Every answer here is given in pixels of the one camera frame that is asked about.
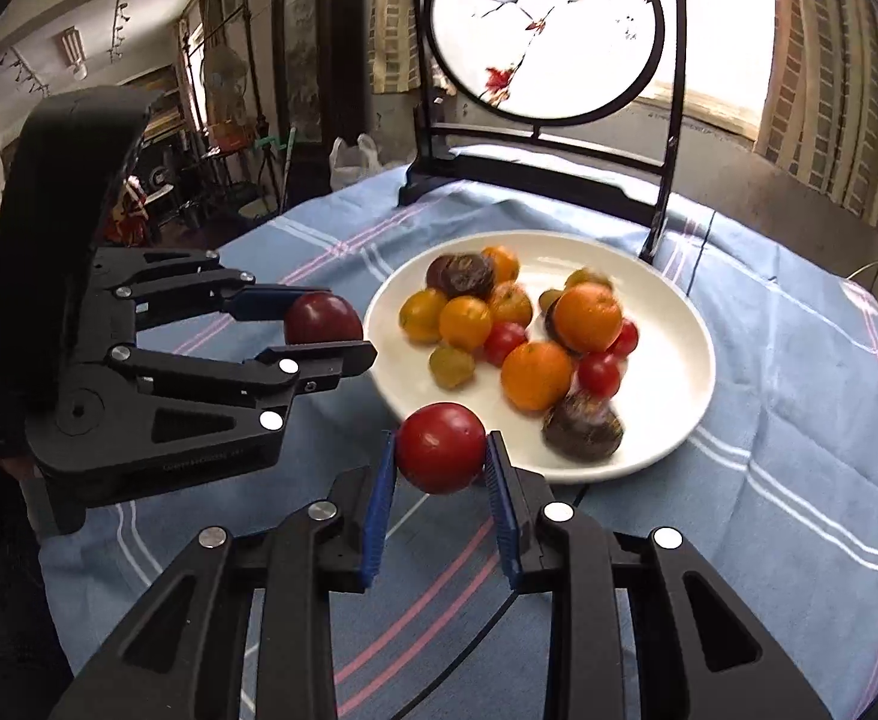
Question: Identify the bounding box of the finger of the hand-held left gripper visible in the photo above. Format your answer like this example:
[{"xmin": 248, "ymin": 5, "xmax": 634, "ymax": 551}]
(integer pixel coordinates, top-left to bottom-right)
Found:
[
  {"xmin": 92, "ymin": 246, "xmax": 335, "ymax": 340},
  {"xmin": 71, "ymin": 340, "xmax": 378, "ymax": 449}
]

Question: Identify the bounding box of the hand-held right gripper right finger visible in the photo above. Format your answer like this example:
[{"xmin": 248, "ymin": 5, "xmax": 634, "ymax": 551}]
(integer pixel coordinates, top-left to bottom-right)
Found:
[{"xmin": 484, "ymin": 431, "xmax": 834, "ymax": 720}]

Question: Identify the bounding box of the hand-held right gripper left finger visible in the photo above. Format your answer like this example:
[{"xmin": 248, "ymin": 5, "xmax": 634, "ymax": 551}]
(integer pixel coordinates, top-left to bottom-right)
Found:
[{"xmin": 47, "ymin": 431, "xmax": 401, "ymax": 720}]

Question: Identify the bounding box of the large orange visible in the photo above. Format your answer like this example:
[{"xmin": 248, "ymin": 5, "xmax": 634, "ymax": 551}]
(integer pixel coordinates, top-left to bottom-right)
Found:
[
  {"xmin": 554, "ymin": 281, "xmax": 624, "ymax": 354},
  {"xmin": 500, "ymin": 341, "xmax": 575, "ymax": 412}
]

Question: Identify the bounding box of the white round plate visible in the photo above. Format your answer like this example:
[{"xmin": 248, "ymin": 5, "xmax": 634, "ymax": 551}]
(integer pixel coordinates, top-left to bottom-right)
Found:
[{"xmin": 364, "ymin": 230, "xmax": 717, "ymax": 486}]

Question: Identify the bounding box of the red floral cloth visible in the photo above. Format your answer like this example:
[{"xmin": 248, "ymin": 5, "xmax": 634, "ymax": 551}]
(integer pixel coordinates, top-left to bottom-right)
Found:
[{"xmin": 105, "ymin": 176, "xmax": 151, "ymax": 245}]

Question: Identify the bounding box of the small yellow orange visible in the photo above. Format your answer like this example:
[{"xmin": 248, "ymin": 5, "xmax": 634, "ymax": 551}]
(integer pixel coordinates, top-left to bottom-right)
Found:
[{"xmin": 398, "ymin": 289, "xmax": 447, "ymax": 344}]

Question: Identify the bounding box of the green-tipped tripod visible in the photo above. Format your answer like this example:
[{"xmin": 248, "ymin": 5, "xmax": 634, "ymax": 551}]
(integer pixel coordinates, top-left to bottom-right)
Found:
[{"xmin": 255, "ymin": 131, "xmax": 299, "ymax": 215}]

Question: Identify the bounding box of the white plastic bag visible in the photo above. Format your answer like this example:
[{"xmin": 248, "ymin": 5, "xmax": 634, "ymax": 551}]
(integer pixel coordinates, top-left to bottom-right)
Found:
[{"xmin": 329, "ymin": 133, "xmax": 384, "ymax": 192}]

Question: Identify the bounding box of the wooden shelf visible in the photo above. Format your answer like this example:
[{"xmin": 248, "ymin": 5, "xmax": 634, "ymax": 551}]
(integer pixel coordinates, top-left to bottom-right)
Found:
[{"xmin": 128, "ymin": 67, "xmax": 193, "ymax": 143}]

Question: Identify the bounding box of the white ceiling lamp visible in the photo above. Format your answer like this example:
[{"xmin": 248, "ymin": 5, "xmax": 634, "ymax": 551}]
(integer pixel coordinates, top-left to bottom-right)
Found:
[{"xmin": 60, "ymin": 26, "xmax": 89, "ymax": 80}]

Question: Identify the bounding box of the ceiling track light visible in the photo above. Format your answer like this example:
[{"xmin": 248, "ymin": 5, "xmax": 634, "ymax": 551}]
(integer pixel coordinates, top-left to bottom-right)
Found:
[{"xmin": 105, "ymin": 0, "xmax": 136, "ymax": 65}]

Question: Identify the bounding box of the standing fan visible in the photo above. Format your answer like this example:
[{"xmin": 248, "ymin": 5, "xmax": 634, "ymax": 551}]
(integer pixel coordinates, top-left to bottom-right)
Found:
[{"xmin": 203, "ymin": 45, "xmax": 249, "ymax": 98}]

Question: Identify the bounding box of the blue plaid tablecloth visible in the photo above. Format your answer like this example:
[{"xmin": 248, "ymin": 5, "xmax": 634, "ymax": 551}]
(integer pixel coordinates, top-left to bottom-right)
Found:
[{"xmin": 34, "ymin": 161, "xmax": 878, "ymax": 720}]

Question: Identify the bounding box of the dark wooden cabinet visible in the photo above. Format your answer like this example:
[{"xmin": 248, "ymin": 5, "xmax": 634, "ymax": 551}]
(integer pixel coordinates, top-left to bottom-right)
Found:
[{"xmin": 270, "ymin": 0, "xmax": 369, "ymax": 200}]

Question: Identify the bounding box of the brick pattern curtain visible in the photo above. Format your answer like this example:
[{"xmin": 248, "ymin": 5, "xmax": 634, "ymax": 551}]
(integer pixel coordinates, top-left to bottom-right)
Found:
[
  {"xmin": 370, "ymin": 0, "xmax": 429, "ymax": 95},
  {"xmin": 754, "ymin": 0, "xmax": 878, "ymax": 211}
]

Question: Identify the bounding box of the round painted table screen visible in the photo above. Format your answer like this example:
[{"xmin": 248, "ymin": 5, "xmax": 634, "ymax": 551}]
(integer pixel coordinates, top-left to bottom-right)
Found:
[{"xmin": 396, "ymin": 0, "xmax": 686, "ymax": 265}]

